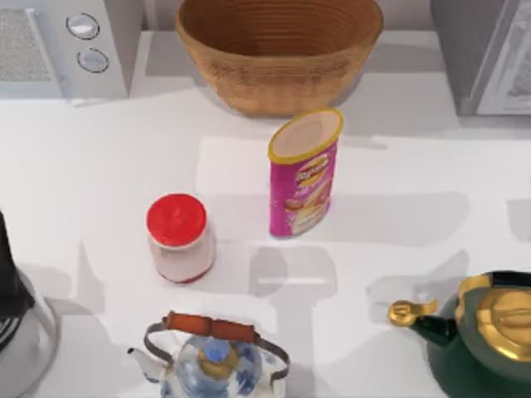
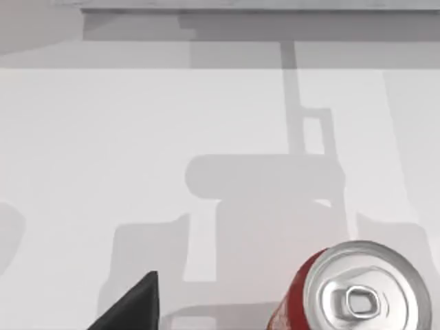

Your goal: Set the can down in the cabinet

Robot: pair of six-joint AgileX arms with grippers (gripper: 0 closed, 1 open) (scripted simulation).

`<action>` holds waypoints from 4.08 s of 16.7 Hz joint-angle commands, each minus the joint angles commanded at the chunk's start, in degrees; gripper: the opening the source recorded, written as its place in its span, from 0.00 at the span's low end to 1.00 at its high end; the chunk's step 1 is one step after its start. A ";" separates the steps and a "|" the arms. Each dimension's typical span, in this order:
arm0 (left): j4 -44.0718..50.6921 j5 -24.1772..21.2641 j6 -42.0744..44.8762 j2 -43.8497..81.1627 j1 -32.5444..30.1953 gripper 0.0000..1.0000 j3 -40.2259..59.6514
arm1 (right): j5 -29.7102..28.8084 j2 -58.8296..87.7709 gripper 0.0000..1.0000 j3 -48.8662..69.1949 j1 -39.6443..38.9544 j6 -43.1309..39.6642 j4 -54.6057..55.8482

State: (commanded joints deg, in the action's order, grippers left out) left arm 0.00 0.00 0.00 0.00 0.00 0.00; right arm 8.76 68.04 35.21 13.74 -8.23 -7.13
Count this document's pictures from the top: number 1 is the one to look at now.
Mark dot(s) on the pink snack can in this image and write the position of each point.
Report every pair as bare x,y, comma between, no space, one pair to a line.
303,182

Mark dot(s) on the red-lidded white jar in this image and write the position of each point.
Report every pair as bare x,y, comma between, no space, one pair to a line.
180,240

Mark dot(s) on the woven wicker basket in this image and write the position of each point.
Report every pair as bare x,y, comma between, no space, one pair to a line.
278,58

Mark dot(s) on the blue and white teapot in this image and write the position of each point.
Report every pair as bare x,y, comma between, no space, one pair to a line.
215,360

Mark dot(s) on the round microwave knob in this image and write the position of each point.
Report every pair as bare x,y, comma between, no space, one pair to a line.
92,59
83,25

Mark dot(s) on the pale microwave oven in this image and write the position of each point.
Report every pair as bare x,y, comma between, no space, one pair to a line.
58,49

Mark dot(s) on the green and gold kettle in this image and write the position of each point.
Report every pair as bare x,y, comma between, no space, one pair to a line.
485,336

